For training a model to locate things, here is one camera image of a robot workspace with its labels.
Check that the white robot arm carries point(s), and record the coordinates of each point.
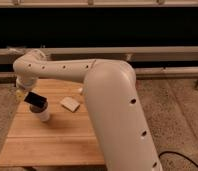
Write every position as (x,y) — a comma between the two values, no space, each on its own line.
(112,102)

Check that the black eraser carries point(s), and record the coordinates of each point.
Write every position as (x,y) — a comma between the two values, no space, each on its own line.
(35,99)

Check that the wooden board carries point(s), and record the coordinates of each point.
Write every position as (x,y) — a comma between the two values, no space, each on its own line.
(66,139)

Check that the beige rectangular block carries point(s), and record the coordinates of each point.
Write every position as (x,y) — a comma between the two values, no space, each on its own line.
(70,104)

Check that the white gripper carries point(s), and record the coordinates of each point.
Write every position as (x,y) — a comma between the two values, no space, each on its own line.
(23,88)

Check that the white ceramic cup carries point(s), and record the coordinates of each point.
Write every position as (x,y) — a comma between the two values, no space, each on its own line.
(41,112)

